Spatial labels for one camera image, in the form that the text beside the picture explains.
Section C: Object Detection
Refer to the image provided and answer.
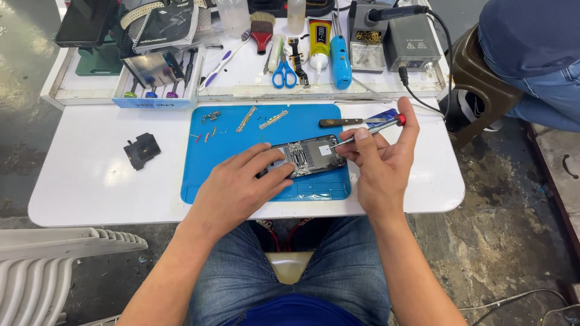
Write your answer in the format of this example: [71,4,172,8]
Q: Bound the person's right hand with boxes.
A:
[335,96,421,219]

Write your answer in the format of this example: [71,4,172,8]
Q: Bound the person's left hand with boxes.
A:
[187,142,296,234]

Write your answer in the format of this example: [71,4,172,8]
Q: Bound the red-capped precision screwdriver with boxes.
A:
[328,113,407,150]

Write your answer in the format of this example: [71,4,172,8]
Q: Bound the black smartphone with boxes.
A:
[256,134,348,180]

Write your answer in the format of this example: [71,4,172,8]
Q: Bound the blue plastic card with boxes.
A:
[366,108,400,129]

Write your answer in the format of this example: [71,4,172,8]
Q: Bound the blue silicone repair mat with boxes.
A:
[180,104,352,205]

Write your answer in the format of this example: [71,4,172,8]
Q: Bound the person's blue jeans legs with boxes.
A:
[189,216,392,326]

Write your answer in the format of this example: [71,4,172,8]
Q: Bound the black square phone part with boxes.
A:
[123,132,162,171]

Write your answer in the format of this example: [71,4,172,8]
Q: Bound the cream plastic stool seat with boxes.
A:
[264,251,315,285]

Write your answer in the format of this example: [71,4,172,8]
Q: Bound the white workbench tray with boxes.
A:
[39,0,450,110]

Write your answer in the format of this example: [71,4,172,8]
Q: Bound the blue white screwdriver tray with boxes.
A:
[111,44,208,110]

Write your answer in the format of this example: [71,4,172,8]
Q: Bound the grey soldering iron holder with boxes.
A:
[347,0,391,74]

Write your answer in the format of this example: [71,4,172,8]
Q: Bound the blue handheld electric tool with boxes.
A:
[329,11,353,91]

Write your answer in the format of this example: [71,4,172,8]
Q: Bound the black slim screwdriver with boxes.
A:
[183,47,197,89]

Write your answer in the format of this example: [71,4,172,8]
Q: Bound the white purple toothbrush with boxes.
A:
[198,30,252,91]

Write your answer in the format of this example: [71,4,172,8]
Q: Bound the brown plastic stool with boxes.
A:
[446,24,525,151]

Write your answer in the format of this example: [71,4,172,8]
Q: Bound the grey soldering station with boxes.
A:
[384,13,443,73]

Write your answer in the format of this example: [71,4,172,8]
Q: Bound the person's blue shirt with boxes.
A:
[226,294,366,326]

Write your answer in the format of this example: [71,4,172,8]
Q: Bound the white plastic tube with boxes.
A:
[267,34,287,74]

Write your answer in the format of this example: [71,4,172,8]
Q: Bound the yellow black glue tube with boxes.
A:
[308,17,333,76]

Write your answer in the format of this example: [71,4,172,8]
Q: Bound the black soldering iron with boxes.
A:
[367,5,430,23]

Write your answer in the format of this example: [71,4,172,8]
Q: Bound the clear plastic container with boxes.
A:
[216,0,251,38]

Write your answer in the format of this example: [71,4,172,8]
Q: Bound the black spiral notebook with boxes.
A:
[132,2,200,53]

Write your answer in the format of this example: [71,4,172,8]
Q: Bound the small clear plastic bottle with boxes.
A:
[287,0,307,35]

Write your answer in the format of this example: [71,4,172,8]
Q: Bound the green stand base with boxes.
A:
[74,35,124,77]

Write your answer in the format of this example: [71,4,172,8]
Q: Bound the black device with red trim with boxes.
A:
[247,0,336,18]

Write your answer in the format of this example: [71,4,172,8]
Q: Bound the white plastic chair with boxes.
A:
[0,227,149,326]

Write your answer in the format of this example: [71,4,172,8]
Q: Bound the black phone on stand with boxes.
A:
[54,0,120,49]

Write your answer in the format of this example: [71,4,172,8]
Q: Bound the dark-handled metal spudger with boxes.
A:
[318,118,388,129]

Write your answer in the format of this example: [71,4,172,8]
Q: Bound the long metal bracket strip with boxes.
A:
[236,105,257,134]
[259,110,289,130]

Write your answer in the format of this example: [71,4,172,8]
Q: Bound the blue-handled scissors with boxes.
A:
[271,38,298,89]

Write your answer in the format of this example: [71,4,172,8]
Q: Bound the black soldering iron cable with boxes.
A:
[397,8,455,119]

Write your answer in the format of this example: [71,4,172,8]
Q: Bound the black yellow flex strap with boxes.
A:
[288,37,311,88]

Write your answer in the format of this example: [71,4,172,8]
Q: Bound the red-handled brush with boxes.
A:
[250,11,276,56]

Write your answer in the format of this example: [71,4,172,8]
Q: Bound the grey floor cables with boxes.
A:
[457,288,580,326]

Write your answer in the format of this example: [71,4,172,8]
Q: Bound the white perforated strap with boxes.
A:
[120,1,166,30]

